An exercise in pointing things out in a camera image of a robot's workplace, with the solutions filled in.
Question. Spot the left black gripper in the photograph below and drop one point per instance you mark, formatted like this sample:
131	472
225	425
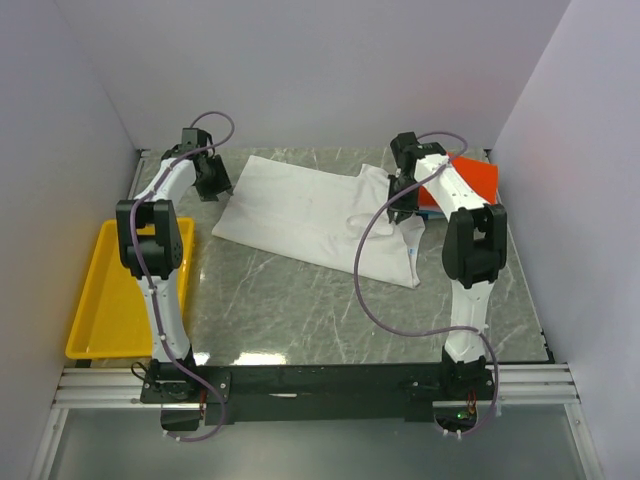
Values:
222	184

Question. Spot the folded orange t shirt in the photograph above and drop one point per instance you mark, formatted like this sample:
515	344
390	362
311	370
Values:
482	177

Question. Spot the aluminium frame rail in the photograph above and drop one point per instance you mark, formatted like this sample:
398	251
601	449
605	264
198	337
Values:
116	388

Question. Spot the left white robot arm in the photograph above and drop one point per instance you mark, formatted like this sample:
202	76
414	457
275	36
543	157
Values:
151	248

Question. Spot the white t shirt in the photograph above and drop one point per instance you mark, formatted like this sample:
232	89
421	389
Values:
322	218

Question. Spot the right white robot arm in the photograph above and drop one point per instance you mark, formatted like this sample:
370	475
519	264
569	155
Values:
474	249

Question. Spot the yellow plastic tray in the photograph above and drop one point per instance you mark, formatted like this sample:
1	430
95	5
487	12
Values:
111	320

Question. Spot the folded blue t shirt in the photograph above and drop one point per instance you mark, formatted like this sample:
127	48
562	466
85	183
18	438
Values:
428	212

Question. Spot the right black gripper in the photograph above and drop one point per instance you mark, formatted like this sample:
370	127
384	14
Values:
406	210

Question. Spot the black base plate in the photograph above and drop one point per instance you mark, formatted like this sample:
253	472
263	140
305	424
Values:
313	392

